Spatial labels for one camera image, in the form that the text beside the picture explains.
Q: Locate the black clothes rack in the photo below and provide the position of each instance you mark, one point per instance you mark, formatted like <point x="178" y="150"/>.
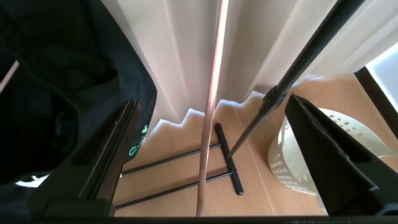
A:
<point x="298" y="71"/>

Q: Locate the black shorts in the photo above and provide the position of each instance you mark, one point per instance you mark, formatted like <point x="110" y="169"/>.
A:
<point x="62" y="93"/>

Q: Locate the white laundry basket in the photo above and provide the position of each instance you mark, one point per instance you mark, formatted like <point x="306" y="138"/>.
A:
<point x="286" y="165"/>

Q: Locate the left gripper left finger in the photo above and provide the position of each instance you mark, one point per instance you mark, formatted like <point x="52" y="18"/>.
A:
<point x="93" y="180"/>

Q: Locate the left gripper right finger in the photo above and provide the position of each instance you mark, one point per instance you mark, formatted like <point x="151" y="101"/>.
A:
<point x="342" y="180"/>

